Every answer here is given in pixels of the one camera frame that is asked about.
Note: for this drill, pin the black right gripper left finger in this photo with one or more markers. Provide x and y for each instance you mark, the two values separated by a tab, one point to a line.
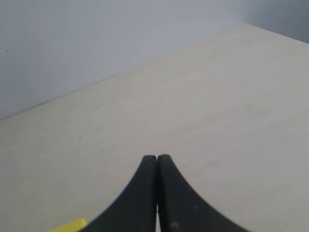
134	210

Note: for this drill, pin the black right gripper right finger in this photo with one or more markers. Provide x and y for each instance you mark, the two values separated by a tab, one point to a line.
181	209

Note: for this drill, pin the yellow cube block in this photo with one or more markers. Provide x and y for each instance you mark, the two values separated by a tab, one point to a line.
73	226

